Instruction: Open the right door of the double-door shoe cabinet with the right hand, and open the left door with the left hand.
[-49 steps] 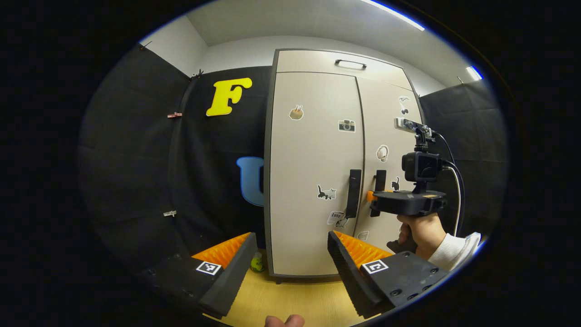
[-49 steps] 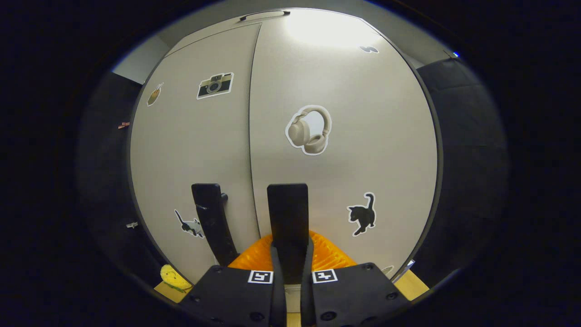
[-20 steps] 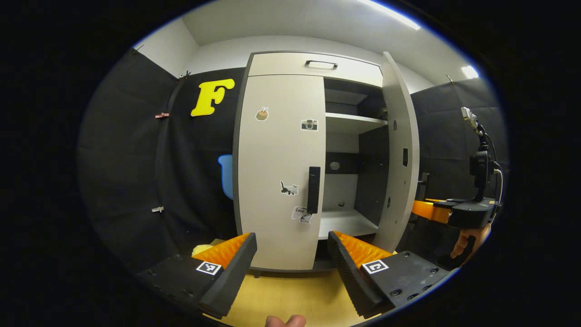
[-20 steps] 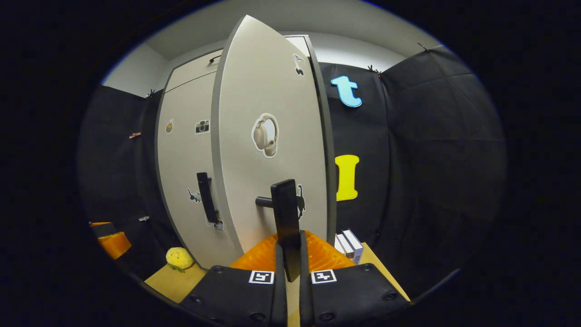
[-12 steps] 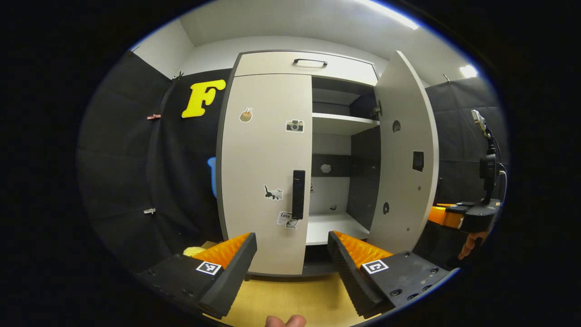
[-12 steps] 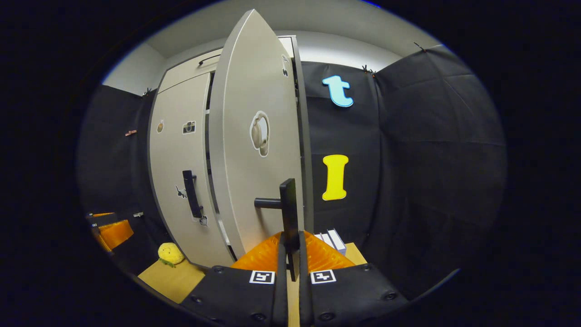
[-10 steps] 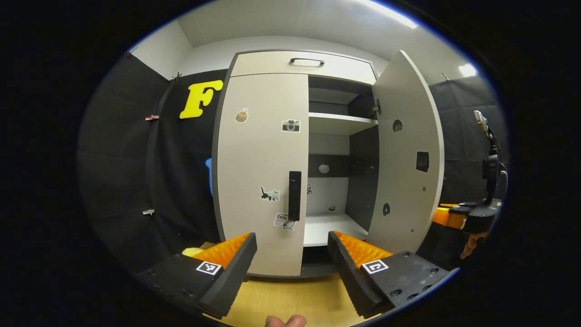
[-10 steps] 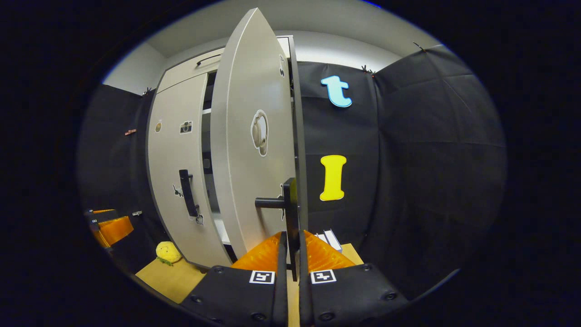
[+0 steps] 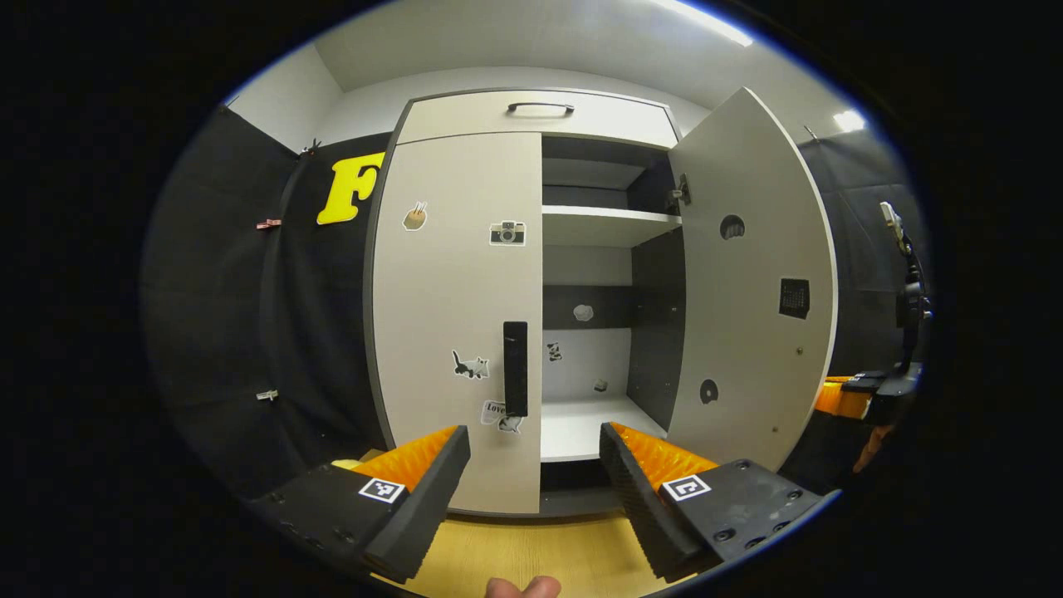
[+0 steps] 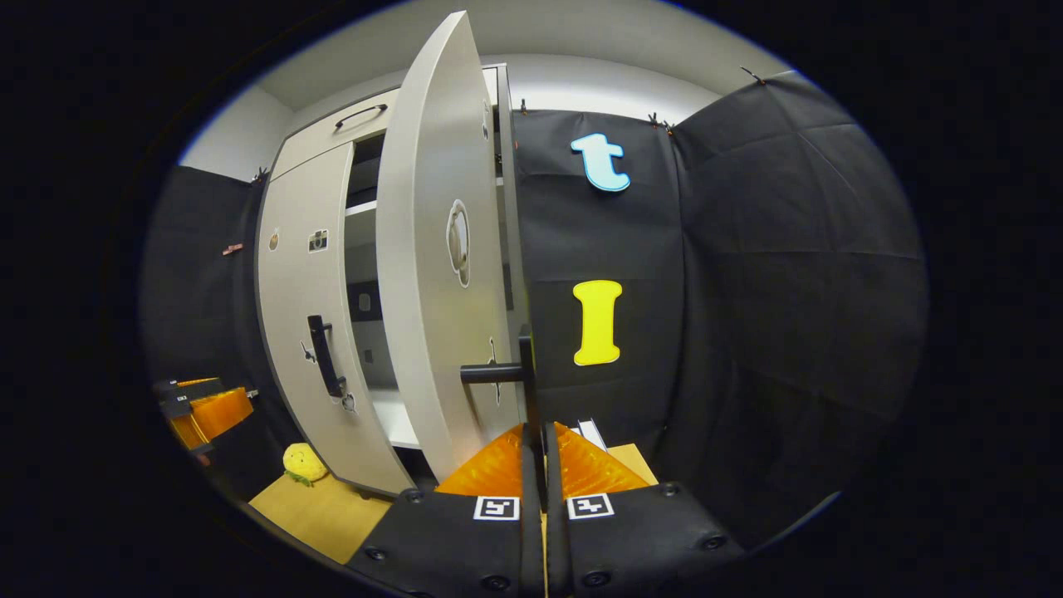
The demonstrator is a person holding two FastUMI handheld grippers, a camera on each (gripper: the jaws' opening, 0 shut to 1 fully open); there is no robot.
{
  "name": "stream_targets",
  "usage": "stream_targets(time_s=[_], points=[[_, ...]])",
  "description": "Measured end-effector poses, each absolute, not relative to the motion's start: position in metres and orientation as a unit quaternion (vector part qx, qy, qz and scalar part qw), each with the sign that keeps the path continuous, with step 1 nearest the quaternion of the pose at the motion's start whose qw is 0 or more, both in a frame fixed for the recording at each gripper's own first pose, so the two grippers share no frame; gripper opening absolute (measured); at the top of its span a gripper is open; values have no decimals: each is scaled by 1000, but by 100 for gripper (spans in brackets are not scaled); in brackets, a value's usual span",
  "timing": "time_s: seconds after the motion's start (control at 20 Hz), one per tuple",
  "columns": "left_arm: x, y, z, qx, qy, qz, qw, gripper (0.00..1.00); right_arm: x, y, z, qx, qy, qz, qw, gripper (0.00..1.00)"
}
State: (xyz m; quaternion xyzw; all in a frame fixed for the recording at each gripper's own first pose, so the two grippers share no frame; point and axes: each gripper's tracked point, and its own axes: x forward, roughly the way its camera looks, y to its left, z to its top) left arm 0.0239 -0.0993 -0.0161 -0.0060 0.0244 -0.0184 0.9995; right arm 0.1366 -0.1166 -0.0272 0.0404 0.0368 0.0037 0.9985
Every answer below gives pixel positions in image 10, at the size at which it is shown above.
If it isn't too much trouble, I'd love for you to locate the black backdrop cloth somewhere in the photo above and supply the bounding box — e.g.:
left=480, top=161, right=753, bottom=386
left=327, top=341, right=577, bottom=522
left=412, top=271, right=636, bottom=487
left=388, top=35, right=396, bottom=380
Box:
left=141, top=71, right=929, bottom=553

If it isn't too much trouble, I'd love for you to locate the yellow plush toy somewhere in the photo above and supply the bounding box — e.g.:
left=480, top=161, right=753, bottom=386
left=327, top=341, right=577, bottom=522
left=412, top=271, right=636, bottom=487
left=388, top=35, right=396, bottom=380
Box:
left=282, top=442, right=330, bottom=488

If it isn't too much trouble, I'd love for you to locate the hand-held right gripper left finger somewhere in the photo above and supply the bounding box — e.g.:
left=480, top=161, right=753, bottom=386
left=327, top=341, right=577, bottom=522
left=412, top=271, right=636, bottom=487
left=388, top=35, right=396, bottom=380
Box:
left=345, top=422, right=546, bottom=598

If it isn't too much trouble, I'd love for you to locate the camera sticker shoe cabinet door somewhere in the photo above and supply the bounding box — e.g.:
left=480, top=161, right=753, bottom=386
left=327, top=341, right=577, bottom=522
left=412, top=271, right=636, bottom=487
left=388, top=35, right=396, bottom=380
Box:
left=256, top=141, right=416, bottom=498

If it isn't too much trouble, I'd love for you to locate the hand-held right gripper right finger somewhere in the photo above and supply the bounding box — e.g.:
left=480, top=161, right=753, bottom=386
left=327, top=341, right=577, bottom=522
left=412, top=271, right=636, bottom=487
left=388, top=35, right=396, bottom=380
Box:
left=544, top=422, right=748, bottom=598

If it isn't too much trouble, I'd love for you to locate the grey cabinet drawer front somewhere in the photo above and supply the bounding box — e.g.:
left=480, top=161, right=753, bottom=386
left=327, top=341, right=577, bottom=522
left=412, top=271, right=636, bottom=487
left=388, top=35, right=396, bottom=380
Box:
left=270, top=87, right=401, bottom=181

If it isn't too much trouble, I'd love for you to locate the black door handle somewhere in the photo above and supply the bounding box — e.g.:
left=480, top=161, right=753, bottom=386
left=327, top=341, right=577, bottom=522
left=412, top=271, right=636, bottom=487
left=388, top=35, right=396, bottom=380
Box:
left=459, top=326, right=539, bottom=433
left=307, top=314, right=348, bottom=399

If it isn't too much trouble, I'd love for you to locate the black curved drawer handle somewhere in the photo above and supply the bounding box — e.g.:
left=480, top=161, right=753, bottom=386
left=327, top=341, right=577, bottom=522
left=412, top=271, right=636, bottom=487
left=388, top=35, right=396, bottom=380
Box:
left=334, top=104, right=389, bottom=130

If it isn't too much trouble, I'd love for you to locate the cherry sticker shoe cabinet door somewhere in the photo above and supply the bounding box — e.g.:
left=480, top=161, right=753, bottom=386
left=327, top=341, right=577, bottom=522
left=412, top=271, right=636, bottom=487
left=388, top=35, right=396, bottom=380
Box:
left=375, top=10, right=530, bottom=484

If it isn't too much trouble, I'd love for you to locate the grey double-door shoe cabinet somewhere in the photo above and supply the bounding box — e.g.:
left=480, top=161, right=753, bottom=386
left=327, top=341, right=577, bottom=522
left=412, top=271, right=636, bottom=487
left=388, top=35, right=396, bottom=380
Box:
left=253, top=62, right=534, bottom=499

